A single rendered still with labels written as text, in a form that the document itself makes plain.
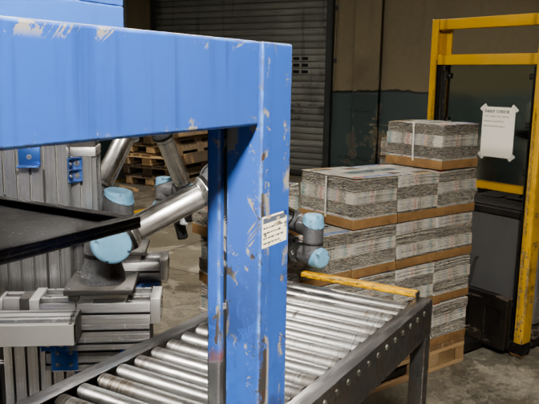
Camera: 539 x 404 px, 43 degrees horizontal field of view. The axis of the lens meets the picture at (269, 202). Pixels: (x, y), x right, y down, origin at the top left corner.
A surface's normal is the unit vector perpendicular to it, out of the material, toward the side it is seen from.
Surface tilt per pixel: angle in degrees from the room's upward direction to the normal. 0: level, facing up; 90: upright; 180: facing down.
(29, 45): 90
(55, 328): 90
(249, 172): 90
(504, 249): 90
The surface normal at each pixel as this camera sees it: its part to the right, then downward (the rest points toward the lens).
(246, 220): -0.51, 0.14
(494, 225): -0.80, 0.10
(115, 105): 0.86, 0.11
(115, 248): 0.29, 0.23
